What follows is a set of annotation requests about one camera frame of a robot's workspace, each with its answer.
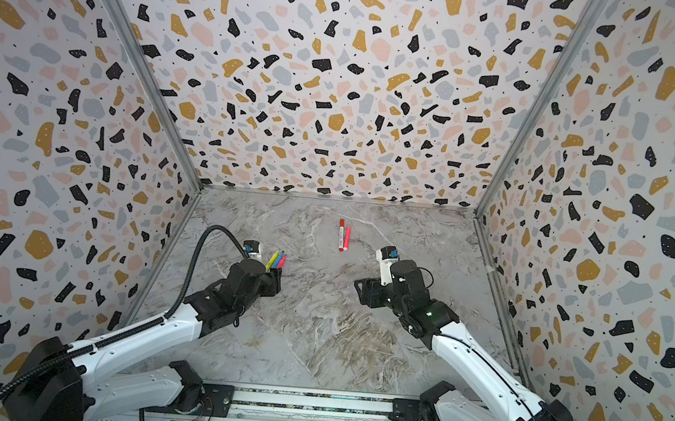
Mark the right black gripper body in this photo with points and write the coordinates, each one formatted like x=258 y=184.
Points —
x=370 y=292

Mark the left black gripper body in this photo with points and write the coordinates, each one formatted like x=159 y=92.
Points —
x=271 y=280

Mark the bright pink highlighter pen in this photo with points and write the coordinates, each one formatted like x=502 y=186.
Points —
x=347 y=239

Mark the white pen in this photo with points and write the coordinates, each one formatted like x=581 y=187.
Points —
x=341 y=239

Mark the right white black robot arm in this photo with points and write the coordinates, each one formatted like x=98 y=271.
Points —
x=503 y=397

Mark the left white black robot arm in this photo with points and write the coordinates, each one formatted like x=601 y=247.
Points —
x=87 y=381

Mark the blue green pen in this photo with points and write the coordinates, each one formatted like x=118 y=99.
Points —
x=275 y=258

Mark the yellow highlighter pen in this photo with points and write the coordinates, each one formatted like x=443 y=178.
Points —
x=273 y=259

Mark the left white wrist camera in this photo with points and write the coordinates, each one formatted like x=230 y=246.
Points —
x=253 y=249

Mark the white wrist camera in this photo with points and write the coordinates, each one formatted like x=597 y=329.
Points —
x=386 y=257
x=253 y=249

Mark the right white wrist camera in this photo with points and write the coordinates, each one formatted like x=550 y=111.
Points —
x=386 y=257

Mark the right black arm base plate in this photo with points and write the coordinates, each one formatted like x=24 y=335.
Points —
x=416 y=414

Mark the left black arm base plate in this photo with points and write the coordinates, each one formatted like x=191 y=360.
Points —
x=211 y=400

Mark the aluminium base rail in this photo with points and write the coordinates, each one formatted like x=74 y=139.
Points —
x=268 y=404

